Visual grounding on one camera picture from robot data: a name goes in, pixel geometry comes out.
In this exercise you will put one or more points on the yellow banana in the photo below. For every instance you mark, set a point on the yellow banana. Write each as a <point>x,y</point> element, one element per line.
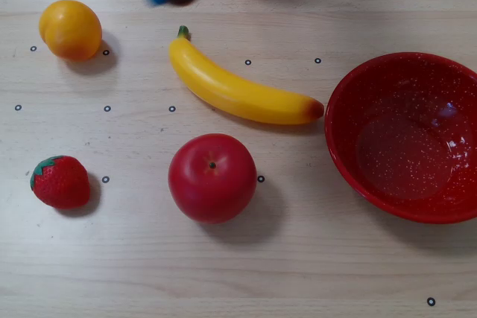
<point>238,94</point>

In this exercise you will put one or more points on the red strawberry with green leaves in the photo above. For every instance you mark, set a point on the red strawberry with green leaves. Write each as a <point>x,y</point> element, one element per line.
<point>61,184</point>

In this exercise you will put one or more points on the red speckled bowl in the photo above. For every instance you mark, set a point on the red speckled bowl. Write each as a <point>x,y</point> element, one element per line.
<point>402,146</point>

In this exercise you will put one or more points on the red apple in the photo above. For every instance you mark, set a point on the red apple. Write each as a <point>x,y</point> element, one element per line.
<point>212,180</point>

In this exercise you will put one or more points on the yellow orange peach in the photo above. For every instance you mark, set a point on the yellow orange peach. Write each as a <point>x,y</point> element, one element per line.
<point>71,31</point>

